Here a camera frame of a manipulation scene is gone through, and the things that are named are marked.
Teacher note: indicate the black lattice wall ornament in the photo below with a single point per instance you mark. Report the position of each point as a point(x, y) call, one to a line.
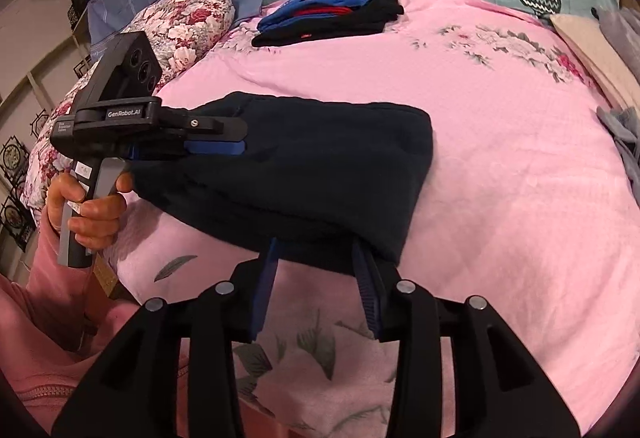
point(17, 220)
point(14, 160)

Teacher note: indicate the pink floral bed sheet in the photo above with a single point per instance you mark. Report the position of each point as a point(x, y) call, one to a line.
point(500, 143)

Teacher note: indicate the blue-grey garment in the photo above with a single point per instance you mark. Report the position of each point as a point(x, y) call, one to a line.
point(625, 133)

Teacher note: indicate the dark navy pants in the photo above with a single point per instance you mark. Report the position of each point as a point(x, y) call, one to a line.
point(325, 168)

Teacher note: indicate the grey fleece garment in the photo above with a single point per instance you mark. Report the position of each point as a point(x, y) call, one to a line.
point(625, 28)

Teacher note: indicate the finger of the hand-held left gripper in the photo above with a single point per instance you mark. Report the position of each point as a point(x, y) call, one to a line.
point(215, 148)
point(225, 129)

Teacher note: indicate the person's left hand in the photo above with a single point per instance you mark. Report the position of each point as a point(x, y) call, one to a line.
point(100, 218)

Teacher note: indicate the wooden bed frame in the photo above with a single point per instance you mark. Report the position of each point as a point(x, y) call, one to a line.
point(106, 275)

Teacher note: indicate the stack of folded clothes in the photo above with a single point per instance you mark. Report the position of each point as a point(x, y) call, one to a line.
point(372, 15)

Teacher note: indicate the person's left forearm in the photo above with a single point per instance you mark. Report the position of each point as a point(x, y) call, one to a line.
point(55, 288)

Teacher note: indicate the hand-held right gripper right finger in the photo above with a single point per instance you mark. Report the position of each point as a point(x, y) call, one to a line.
point(367, 288)

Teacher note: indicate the red floral quilt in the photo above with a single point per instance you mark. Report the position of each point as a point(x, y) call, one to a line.
point(195, 18)

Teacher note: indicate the folded blue pants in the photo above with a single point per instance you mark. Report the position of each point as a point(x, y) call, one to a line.
point(295, 15)

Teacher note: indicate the cream pillow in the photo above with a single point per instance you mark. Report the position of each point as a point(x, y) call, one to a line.
point(595, 48)

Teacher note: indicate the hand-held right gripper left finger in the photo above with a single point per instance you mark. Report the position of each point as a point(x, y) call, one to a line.
point(265, 278)

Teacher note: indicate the person's pink jacket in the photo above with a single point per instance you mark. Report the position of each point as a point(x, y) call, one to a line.
point(30, 393)

